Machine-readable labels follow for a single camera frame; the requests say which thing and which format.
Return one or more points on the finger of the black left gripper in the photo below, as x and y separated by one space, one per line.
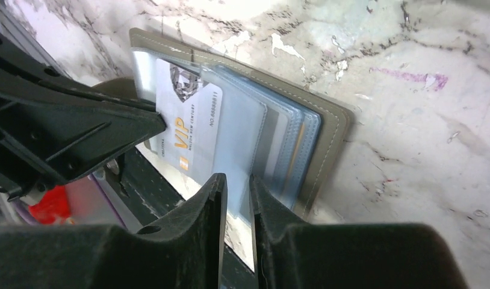
54 130

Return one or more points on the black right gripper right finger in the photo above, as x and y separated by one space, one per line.
292 253

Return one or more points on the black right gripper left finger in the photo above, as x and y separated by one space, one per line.
183 249

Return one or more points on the grey card holder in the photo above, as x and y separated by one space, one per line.
268 127

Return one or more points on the white VIP card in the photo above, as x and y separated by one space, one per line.
190 106

